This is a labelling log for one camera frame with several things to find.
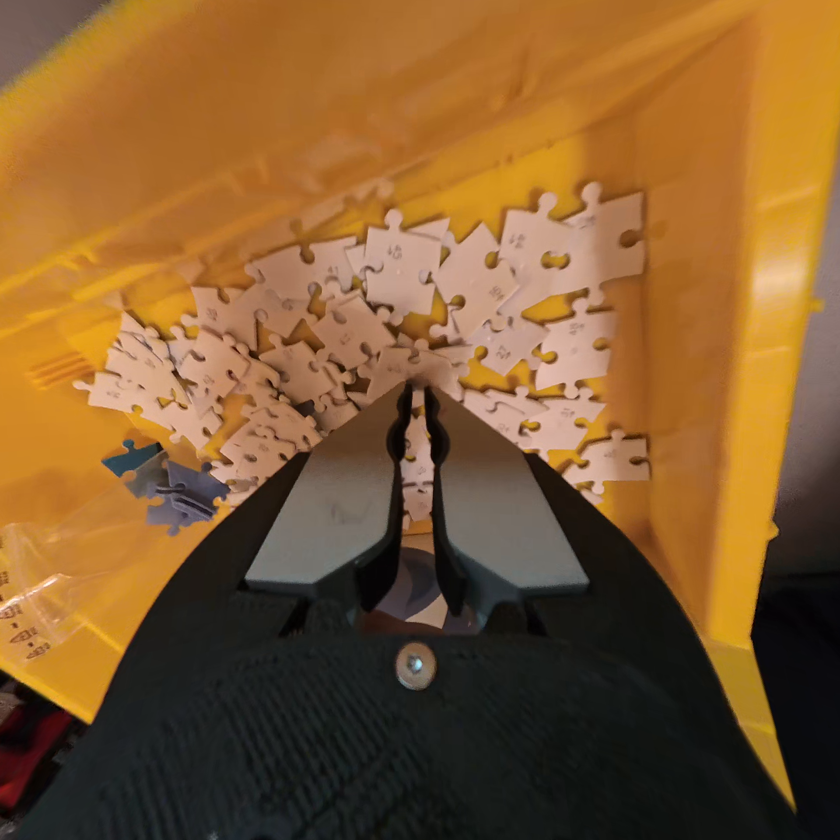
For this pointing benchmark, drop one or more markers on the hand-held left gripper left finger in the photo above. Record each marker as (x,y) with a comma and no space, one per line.
(328,512)

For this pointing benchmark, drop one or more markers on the purple-blue puzzle piece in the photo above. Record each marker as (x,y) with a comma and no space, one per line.
(190,499)

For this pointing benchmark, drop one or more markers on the yellow plastic bin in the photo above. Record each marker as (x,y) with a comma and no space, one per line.
(328,131)

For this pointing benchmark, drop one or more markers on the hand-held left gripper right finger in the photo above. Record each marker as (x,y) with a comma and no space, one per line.
(499,518)

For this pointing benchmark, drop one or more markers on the red object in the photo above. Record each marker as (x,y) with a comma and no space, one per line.
(33,748)

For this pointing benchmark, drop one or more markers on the clear plastic bag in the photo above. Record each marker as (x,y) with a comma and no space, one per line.
(59,577)

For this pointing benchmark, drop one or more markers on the pile of white puzzle pieces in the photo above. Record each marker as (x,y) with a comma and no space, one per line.
(400,275)

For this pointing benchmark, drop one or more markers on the blue brown printed piece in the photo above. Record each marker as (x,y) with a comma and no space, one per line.
(420,584)

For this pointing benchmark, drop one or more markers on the teal puzzle piece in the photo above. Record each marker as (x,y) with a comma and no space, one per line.
(128,459)

